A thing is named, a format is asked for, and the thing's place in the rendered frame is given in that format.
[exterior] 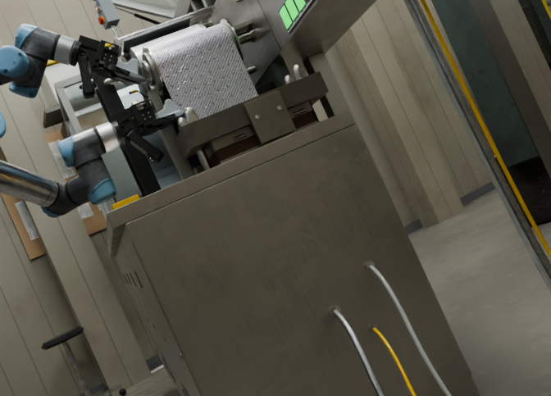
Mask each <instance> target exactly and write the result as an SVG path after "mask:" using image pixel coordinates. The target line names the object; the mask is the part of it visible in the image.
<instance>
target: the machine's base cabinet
mask: <svg viewBox="0 0 551 396"><path fill-rule="evenodd" d="M116 260H117V262H118V265H119V267H120V269H121V272H122V276H123V278H124V280H125V282H126V283H127V285H128V287H129V289H130V292H131V294H132V296H133V298H134V301H135V303H136V305H137V308H138V309H139V312H140V314H141V317H142V318H143V321H144V324H145V325H146V327H147V329H148V333H149V334H150V336H151V338H152V341H153V343H154V345H155V348H156V351H157V355H158V356H159V357H160V358H161V360H162V364H163V366H164V367H165V369H166V372H167V374H168V375H169V377H170V378H171V380H172V381H173V383H174V385H175V387H176V388H177V389H178V391H179V392H180V395H181V396H377V394H376V392H375V390H374V388H373V385H372V383H371V381H370V379H369V377H368V375H367V372H366V370H365V368H364V366H363V364H362V361H361V359H360V357H359V355H358V353H357V350H356V349H355V347H354V345H353V342H352V340H351V339H350V337H349V335H348V333H347V331H346V330H345V328H344V327H343V325H342V324H341V322H340V321H339V319H338V318H337V317H333V316H331V315H330V314H329V308H330V307H331V306H332V305H338V306H340V308H341V310H342V313H343V315H344V316H345V317H346V319H347V320H348V322H349V323H350V325H351V326H352V328H353V330H354V331H355V333H356V335H357V337H358V338H359V340H360V342H361V344H362V346H363V348H364V350H365V352H366V354H367V357H368V359H369V361H370V363H371V366H372V368H373V370H374V372H375V373H376V377H377V379H378V381H379V382H380V385H381V387H382V389H383V390H384V392H385V395H386V396H412V394H411V392H410V390H409V388H408V387H407V384H406V382H405V380H404V378H403V376H402V374H401V372H400V370H399V368H398V366H397V364H396V362H395V360H394V358H393V357H392V355H391V353H390V351H389V350H388V348H387V347H386V345H385V343H384V342H383V341H382V339H381V338H380V337H379V335H378V334H376V333H373V332H370V331H369V330H368V326H369V325H370V324H376V325H377V327H378V331H379V332H381V334H382V335H383V336H384V337H385V339H386V340H387V341H388V343H389V345H390V346H391V348H392V349H393V350H394V353H395V354H396V356H397V358H398V360H399V362H400V364H401V365H402V367H403V369H404V371H405V373H406V375H407V378H408V380H409V382H410V384H411V386H412V388H413V390H414V392H415V394H416V396H446V395H445V393H444V391H443V390H442V389H441V388H440V386H439V384H438V382H437V381H436V379H435V378H434V376H433V375H432V373H431V372H430V369H429V367H428V366H427V365H426V362H425V361H424V359H423V357H422V355H421V354H420V352H419V350H418V348H417V346H416V344H415V342H414V340H413V338H412V336H411V335H410V333H409V331H408V328H407V326H406V324H405V322H404V320H403V318H402V316H401V314H400V313H399V311H398V309H397V307H396V305H395V303H394V300H393V299H392V298H391V296H390V295H389V292H388V290H387V289H386V287H385V286H384V285H383V283H382V282H381V280H380V279H379V277H378V276H377V275H376V274H375V273H374V272H373V271H368V270H366V268H365V263H366V262H374V263H375V268H376V269H377V270H378V271H379V272H380V273H381V274H382V275H383V276H384V278H385V280H386V281H387V283H388V284H389V286H390V288H391V289H392V290H393V292H394V294H395V296H396V297H397V299H398V301H399V303H400V305H401V306H402V308H403V310H404V312H405V314H406V316H407V318H408V320H409V322H410V324H411V326H412V328H413V330H414V332H415V334H416V336H417V338H418V340H419V342H420V343H421V346H422V347H423V349H424V351H425V353H426V355H427V357H428V358H429V359H430V362H431V364H432V365H433V367H434V369H435V370H436V372H437V373H438V375H439V377H440V379H441V380H442V381H443V383H444V385H445V386H446V388H447V389H448V391H449V392H450V393H451V395H452V396H478V395H480V393H479V391H478V389H477V387H476V384H475V382H474V380H473V379H472V377H471V373H470V372H469V370H468V368H467V364H466V363H465V361H464V359H463V357H462V354H461V352H460V350H459V348H458V345H457V343H456V341H455V339H454V337H453V334H452V332H451V330H450V329H449V325H448V323H447V321H446V320H445V318H444V314H443V313H442V311H441V309H440V307H439V304H438V302H437V300H436V298H435V295H434V293H433V291H432V289H431V287H430V284H429V282H428V280H427V278H426V275H425V273H424V271H423V270H422V268H421V264H420V262H419V261H418V259H417V255H416V254H415V252H414V250H413V248H412V245H411V243H410V241H409V239H408V236H407V234H406V232H405V230H404V228H403V225H402V223H401V221H400V220H399V218H398V214H397V212H396V211H395V209H394V205H393V203H392V202H391V200H390V198H389V195H388V193H387V191H386V189H385V186H384V184H383V182H382V180H381V178H380V175H379V173H378V171H377V169H376V166H375V164H374V162H373V161H372V159H371V155H370V153H369V152H368V150H367V146H366V145H365V143H364V141H363V139H362V136H361V134H360V132H359V130H358V128H357V125H356V124H354V125H351V126H349V127H347V128H344V129H342V130H339V131H337V132H335V133H333V134H330V135H328V136H326V137H324V138H322V139H318V140H317V141H315V142H312V143H310V144H307V145H305V146H303V147H301V148H298V149H296V150H293V151H292V152H288V153H286V154H285V155H282V156H280V157H277V158H275V159H273V160H271V161H268V162H266V163H263V164H261V165H260V166H256V167H254V168H253V169H250V170H248V171H245V172H243V173H241V174H239V175H236V176H234V177H231V178H229V179H228V180H224V181H222V182H220V183H218V184H215V185H213V186H211V187H209V188H206V189H204V190H202V191H199V192H197V193H194V194H192V195H190V196H188V197H186V198H183V199H181V200H179V201H177V202H174V203H172V204H169V205H167V206H165V207H162V208H160V209H158V210H156V211H154V212H150V213H149V214H147V215H145V216H141V217H140V218H137V219H135V220H133V221H130V222H128V223H126V224H125V228H124V231H123V234H122V236H121V241H120V244H119V247H118V249H117V253H116Z"/></svg>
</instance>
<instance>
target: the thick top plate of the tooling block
mask: <svg viewBox="0 0 551 396"><path fill-rule="evenodd" d="M278 90H279V92H280V96H281V97H282V99H283V101H284V103H285V106H286V108H287V109H289V108H291V107H294V106H297V105H299V104H301V103H303V102H306V101H309V103H311V104H312V105H313V104H314V103H316V102H317V101H318V100H319V99H320V98H322V97H323V96H324V95H325V94H326V93H328V92H329V90H328V88H327V87H326V83H325V81H324V80H323V78H322V75H321V72H320V71H318V72H316V73H313V74H311V75H308V76H305V77H303V78H301V79H299V80H295V81H293V82H291V83H288V84H286V85H283V86H281V87H279V88H277V89H273V90H271V91H269V92H266V93H263V94H261V95H258V96H256V97H254V98H250V99H249V100H246V101H244V102H241V103H238V104H236V105H234V106H232V107H228V108H226V109H224V110H221V111H219V112H216V113H214V114H211V115H210V116H206V117H204V118H202V119H199V120H197V121H194V122H191V123H189V124H187V125H183V126H181V128H180V132H179V133H178V135H177V137H176V139H175V140H176V142H177V144H178V146H179V148H180V151H181V153H182V155H183V157H184V159H186V158H188V157H192V156H193V155H196V154H197V152H196V150H198V149H200V148H204V149H205V148H206V147H207V145H208V144H209V143H210V142H211V141H212V140H213V139H217V138H220V137H221V136H223V135H226V134H229V133H231V132H233V131H236V130H239V129H241V128H244V127H245V126H247V125H251V124H250V122H249V120H248V117H247V115H246V113H245V111H244V108H243V105H244V104H245V103H247V102H251V101H253V100H255V99H258V98H261V97H263V96H266V95H268V94H270V93H274V92H275V91H278Z"/></svg>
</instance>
